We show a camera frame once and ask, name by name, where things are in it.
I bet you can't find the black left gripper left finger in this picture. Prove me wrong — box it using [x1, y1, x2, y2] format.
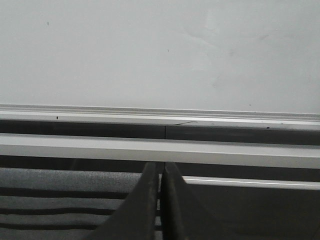
[85, 162, 159, 240]

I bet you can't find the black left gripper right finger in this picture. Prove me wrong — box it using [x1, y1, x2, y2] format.
[161, 162, 250, 240]

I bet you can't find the white whiteboard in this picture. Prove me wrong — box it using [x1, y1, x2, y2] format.
[0, 0, 320, 130]

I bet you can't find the white metal rack frame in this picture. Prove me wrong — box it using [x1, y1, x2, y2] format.
[0, 132, 320, 240]

